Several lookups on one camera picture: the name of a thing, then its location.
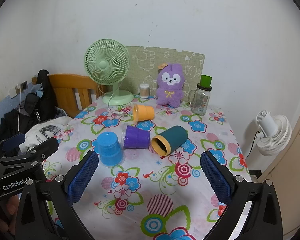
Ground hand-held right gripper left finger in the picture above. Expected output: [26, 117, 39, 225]
[15, 151, 99, 240]

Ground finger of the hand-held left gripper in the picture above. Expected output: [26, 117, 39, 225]
[0, 133, 26, 161]
[20, 137, 59, 161]

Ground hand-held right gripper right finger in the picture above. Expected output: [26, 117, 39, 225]
[200, 151, 290, 240]

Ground blue cup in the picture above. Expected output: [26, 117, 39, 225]
[97, 131, 125, 167]

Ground teal cup with yellow rim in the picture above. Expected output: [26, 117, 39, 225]
[151, 126, 189, 157]

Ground purple cup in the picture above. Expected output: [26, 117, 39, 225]
[121, 124, 151, 150]

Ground orange cup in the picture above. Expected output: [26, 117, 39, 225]
[132, 104, 155, 123]

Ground person's left hand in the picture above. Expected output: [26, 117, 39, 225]
[0, 195, 22, 236]

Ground white printed cloth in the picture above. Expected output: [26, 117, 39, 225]
[24, 117, 74, 153]

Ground black bag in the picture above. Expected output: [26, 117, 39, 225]
[0, 69, 58, 145]

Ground floral tablecloth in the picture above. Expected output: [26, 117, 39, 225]
[41, 97, 250, 240]

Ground wooden chair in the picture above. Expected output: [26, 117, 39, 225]
[31, 74, 108, 118]

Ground white fan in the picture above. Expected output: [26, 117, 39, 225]
[255, 109, 292, 157]

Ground glass jar with green lid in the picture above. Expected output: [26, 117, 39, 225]
[189, 75, 212, 116]

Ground green desk fan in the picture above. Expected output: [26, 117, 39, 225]
[84, 39, 134, 106]

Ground purple plush toy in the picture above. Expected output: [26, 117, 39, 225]
[156, 63, 184, 106]

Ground cotton swab container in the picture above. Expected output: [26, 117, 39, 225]
[139, 83, 150, 98]

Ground white charging cable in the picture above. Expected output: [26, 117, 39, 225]
[17, 86, 23, 133]

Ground black fan cable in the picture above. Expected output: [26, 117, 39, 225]
[246, 129, 260, 158]

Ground wall socket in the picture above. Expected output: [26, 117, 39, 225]
[10, 81, 28, 98]

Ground white fan cable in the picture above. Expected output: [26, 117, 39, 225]
[106, 94, 130, 118]

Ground green patterned wall mat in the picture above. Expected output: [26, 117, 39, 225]
[125, 46, 206, 98]

